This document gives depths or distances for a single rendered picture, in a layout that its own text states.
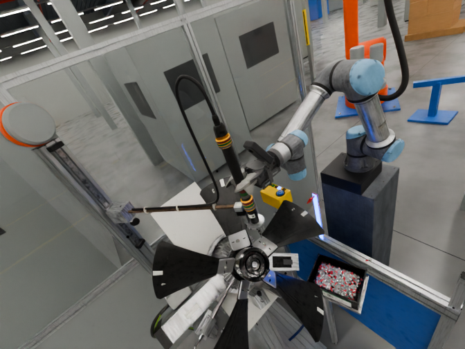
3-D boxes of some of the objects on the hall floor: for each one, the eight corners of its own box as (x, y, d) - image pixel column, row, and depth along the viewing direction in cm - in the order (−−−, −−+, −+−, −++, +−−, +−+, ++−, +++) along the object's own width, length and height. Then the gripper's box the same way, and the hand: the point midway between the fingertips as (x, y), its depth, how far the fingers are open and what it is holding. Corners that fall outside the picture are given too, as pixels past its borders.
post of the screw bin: (331, 342, 152) (319, 281, 109) (333, 337, 154) (321, 275, 111) (336, 344, 150) (325, 283, 108) (337, 340, 152) (327, 277, 109)
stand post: (275, 357, 156) (234, 292, 107) (283, 346, 159) (247, 278, 111) (279, 363, 152) (240, 298, 104) (288, 351, 156) (253, 284, 107)
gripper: (290, 172, 78) (247, 210, 70) (266, 165, 87) (225, 198, 78) (285, 152, 73) (239, 190, 65) (261, 146, 82) (217, 179, 74)
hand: (232, 185), depth 71 cm, fingers closed on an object, 4 cm apart
